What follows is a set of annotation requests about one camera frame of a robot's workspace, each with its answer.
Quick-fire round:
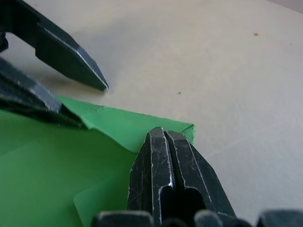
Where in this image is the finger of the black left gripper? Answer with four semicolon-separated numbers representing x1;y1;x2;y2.
0;58;83;129
0;0;109;91

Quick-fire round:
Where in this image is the green sheet of paper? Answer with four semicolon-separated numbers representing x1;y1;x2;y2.
0;94;196;227

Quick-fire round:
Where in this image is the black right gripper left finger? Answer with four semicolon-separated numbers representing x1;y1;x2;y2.
127;126;176;223

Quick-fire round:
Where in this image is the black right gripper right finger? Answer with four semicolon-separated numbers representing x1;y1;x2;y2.
165;131;237;219

